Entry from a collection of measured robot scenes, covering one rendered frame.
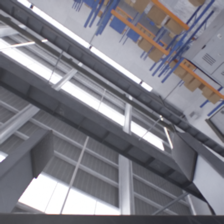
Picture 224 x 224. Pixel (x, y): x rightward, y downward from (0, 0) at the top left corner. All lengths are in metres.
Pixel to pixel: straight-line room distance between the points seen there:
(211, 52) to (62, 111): 4.11
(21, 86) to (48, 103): 0.88
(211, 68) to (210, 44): 0.45
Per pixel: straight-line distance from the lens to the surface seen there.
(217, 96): 7.84
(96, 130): 5.27
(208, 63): 3.57
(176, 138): 0.16
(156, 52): 6.57
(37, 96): 5.32
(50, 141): 0.16
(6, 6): 12.32
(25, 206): 8.74
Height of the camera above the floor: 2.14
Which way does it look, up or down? 26 degrees up
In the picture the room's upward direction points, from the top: 143 degrees counter-clockwise
